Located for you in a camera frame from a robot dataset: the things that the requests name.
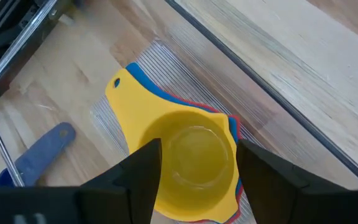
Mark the clear plastic basket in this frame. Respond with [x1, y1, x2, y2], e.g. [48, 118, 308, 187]
[0, 0, 358, 224]

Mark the teal measuring cup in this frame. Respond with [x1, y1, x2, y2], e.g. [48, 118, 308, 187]
[125, 62, 244, 224]

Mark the dark blue measuring cup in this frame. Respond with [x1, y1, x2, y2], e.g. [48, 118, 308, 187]
[0, 122, 76, 187]

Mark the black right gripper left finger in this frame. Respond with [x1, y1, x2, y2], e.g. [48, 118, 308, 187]
[80, 138, 163, 224]

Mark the yellow measuring cup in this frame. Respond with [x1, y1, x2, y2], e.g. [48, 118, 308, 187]
[104, 67, 241, 224]

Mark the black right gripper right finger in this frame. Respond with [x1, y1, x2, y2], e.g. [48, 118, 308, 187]
[236, 139, 310, 224]

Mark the orange-red measuring cup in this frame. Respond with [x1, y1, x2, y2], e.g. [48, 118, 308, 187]
[166, 91, 246, 224]

